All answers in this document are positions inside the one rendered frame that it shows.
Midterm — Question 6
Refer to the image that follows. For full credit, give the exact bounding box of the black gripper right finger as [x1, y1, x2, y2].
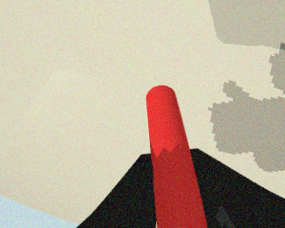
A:
[189, 148, 285, 228]

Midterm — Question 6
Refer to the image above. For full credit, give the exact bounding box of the red peg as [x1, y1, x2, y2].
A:
[146, 85, 208, 228]

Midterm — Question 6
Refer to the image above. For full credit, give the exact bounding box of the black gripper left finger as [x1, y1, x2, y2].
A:
[77, 155, 157, 228]

